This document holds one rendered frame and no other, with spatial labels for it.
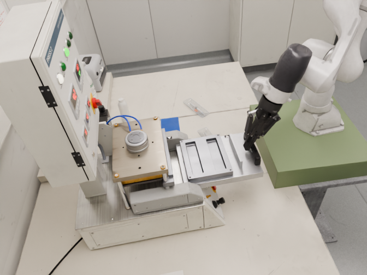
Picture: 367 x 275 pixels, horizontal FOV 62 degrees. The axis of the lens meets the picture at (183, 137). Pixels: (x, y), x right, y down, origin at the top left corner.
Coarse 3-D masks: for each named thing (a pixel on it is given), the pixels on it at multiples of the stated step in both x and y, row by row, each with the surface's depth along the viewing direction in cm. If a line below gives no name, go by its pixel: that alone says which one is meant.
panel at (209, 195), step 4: (212, 188) 130; (204, 192) 116; (208, 192) 121; (212, 192) 127; (216, 192) 133; (204, 196) 113; (208, 196) 115; (212, 196) 124; (216, 196) 129; (204, 200) 111; (208, 200) 115; (212, 200) 120; (208, 204) 114; (212, 204) 118; (212, 208) 116; (216, 208) 120; (220, 208) 126; (216, 212) 118; (220, 212) 123
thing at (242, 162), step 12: (228, 144) 124; (240, 144) 123; (180, 156) 121; (228, 156) 119; (240, 156) 113; (252, 156) 118; (180, 168) 118; (240, 168) 114; (252, 168) 114; (216, 180) 111; (228, 180) 112; (240, 180) 113
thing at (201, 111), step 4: (184, 100) 179; (188, 100) 179; (192, 100) 178; (188, 104) 176; (192, 104) 176; (196, 104) 176; (192, 108) 173; (196, 108) 173; (200, 108) 173; (200, 112) 170; (204, 112) 170; (208, 112) 170
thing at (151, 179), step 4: (152, 176) 105; (156, 176) 105; (160, 176) 106; (128, 180) 104; (132, 180) 105; (136, 180) 105; (140, 180) 105; (144, 180) 106; (148, 180) 106; (152, 180) 106; (156, 180) 107; (160, 180) 107; (124, 184) 106; (128, 184) 106; (132, 184) 106; (136, 184) 106
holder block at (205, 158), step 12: (180, 144) 122; (192, 144) 124; (204, 144) 121; (216, 144) 123; (192, 156) 119; (204, 156) 117; (216, 156) 118; (192, 168) 115; (204, 168) 113; (216, 168) 114; (228, 168) 112; (192, 180) 110; (204, 180) 112
